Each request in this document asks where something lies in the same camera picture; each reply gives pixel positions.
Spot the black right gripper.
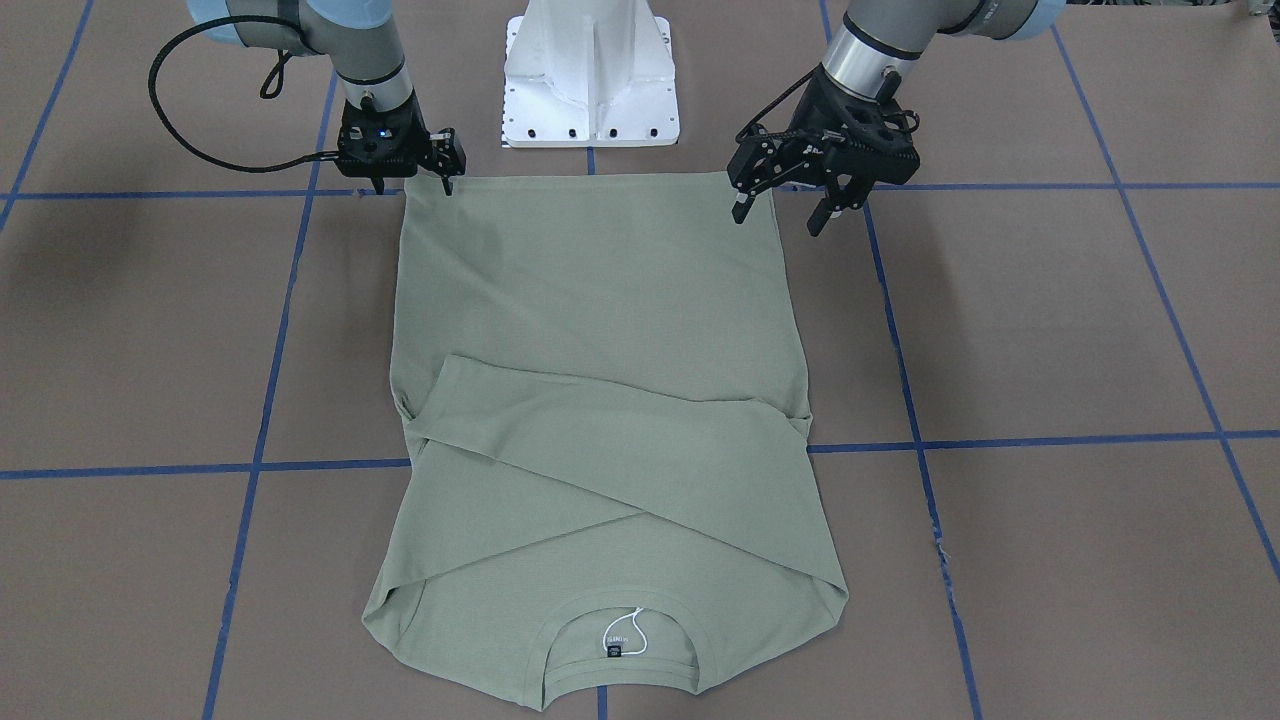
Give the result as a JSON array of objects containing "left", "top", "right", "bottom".
[{"left": 335, "top": 95, "right": 466, "bottom": 197}]

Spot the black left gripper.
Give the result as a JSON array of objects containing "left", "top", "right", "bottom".
[{"left": 727, "top": 67, "right": 922, "bottom": 238}]

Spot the olive green long-sleeve shirt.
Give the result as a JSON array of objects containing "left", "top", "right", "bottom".
[{"left": 362, "top": 173, "right": 849, "bottom": 711}]

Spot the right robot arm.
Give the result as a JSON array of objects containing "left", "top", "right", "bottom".
[{"left": 148, "top": 1, "right": 466, "bottom": 195}]

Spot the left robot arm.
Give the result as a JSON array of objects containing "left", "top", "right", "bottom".
[{"left": 726, "top": 1, "right": 1064, "bottom": 236}]

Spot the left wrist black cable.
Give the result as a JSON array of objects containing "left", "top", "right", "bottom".
[{"left": 739, "top": 68, "right": 826, "bottom": 141}]

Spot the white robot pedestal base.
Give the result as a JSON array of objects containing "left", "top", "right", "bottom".
[{"left": 500, "top": 1, "right": 681, "bottom": 149}]

